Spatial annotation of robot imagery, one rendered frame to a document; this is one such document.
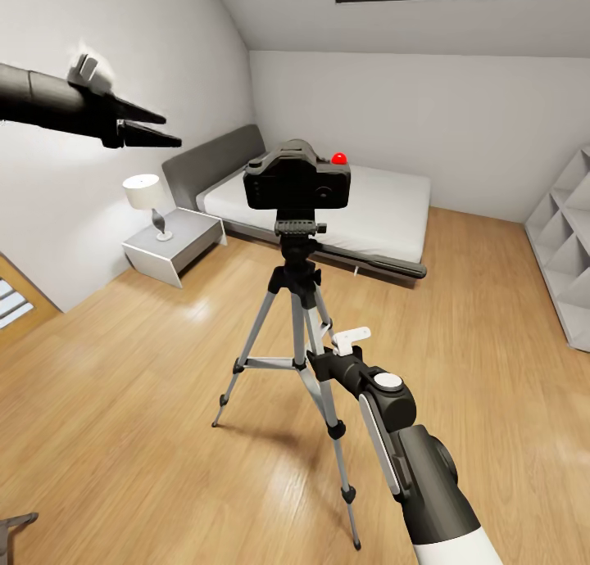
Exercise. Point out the nightstand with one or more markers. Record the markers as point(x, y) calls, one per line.
point(193, 233)

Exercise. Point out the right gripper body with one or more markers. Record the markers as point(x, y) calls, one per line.
point(329, 366)

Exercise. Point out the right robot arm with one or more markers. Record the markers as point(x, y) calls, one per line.
point(419, 470)

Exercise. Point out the bed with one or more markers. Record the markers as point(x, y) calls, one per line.
point(386, 214)

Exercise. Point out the digital camera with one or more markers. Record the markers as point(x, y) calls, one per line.
point(294, 177)

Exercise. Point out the table lamp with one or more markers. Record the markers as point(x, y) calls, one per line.
point(144, 192)

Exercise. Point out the camera tripod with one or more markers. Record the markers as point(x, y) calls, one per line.
point(296, 229)

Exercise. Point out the bookcase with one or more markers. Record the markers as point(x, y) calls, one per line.
point(559, 232)

